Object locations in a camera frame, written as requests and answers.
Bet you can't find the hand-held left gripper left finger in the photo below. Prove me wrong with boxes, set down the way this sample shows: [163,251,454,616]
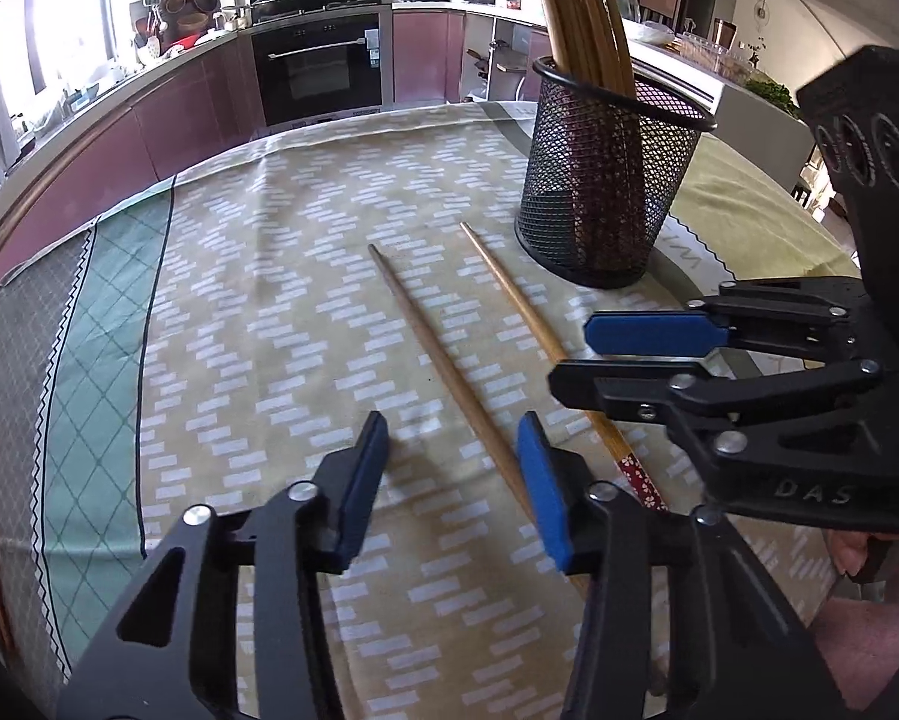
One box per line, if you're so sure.
[55,411,392,720]

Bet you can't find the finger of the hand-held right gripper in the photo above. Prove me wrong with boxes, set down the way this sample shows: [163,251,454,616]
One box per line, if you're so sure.
[582,277,871,362]
[546,358,886,460]

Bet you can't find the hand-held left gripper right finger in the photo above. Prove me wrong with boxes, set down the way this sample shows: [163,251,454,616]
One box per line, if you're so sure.
[515,412,849,720]

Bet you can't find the red-tipped wooden chopstick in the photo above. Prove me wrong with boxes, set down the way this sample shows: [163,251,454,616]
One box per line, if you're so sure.
[460,221,672,512]
[368,244,540,526]

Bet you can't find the black mesh utensil holder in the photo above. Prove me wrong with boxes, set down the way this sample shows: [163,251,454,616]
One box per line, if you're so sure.
[515,56,718,290]

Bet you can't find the bunch of wooden chopsticks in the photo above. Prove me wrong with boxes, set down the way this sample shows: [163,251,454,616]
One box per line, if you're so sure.
[524,0,645,271]

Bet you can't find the person's right forearm pink sleeve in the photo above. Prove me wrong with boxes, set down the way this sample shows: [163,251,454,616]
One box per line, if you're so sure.
[810,579,899,700]

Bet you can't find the person's right hand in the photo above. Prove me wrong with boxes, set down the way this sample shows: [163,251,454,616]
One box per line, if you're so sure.
[828,529,870,577]

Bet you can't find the beige green patterned tablecloth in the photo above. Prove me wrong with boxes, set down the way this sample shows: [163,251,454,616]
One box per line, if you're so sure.
[0,97,862,720]

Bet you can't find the green leafy vegetables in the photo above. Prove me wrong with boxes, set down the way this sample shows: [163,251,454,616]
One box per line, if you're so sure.
[744,78,803,118]

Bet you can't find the pink base cabinet run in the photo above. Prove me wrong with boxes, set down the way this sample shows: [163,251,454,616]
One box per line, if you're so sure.
[0,30,256,302]
[392,7,466,103]

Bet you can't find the black built-in oven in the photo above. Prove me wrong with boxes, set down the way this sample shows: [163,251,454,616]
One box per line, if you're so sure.
[249,10,392,128]

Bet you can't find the hanging kitchen utensil rack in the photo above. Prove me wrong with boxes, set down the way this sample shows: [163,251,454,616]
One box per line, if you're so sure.
[130,0,218,53]

